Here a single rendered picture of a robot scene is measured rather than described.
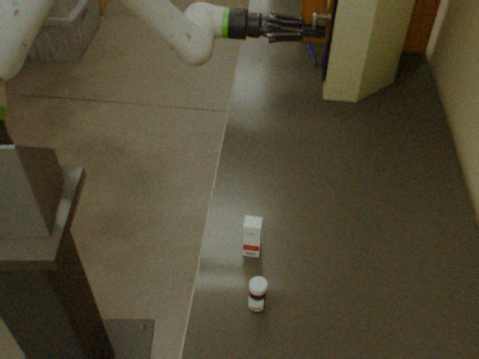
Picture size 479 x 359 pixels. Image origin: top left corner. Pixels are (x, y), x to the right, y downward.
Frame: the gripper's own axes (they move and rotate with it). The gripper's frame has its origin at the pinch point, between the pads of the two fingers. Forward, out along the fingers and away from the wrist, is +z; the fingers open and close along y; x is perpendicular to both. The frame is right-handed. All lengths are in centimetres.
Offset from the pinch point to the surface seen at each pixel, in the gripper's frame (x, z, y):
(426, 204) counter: 12, 33, -53
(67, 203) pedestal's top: 11, -60, -63
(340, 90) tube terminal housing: 15.3, 10.3, -8.7
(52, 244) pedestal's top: 9, -59, -76
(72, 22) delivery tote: 106, -142, 132
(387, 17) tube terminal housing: -7.3, 21.2, -0.1
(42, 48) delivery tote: 126, -167, 130
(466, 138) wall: 14, 48, -27
